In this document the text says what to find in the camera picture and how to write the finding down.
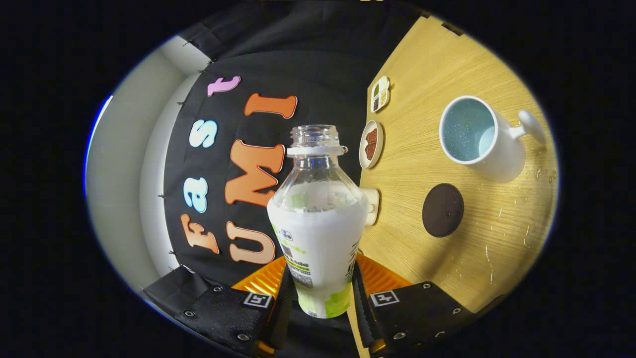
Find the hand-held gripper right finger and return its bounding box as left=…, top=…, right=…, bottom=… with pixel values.
left=352, top=253, right=476, bottom=355

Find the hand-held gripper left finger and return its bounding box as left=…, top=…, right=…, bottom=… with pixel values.
left=174, top=256, right=299, bottom=356

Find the clear juice bottle white label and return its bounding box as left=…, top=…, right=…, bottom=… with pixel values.
left=267, top=124, right=374, bottom=319

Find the dark brown round coaster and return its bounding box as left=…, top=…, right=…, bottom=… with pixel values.
left=422, top=183, right=465, bottom=238

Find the white cup blue inside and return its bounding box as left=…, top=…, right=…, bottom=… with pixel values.
left=439, top=95, right=547, bottom=182

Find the white toaster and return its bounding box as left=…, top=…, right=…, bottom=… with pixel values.
left=360, top=187, right=381, bottom=227

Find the round white plate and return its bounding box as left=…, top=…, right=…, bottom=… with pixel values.
left=359, top=120, right=384, bottom=169

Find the white divided condiment dish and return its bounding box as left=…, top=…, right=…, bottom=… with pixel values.
left=371, top=76, right=391, bottom=113

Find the wooden table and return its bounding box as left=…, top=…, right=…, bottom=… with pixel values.
left=348, top=15, right=559, bottom=358

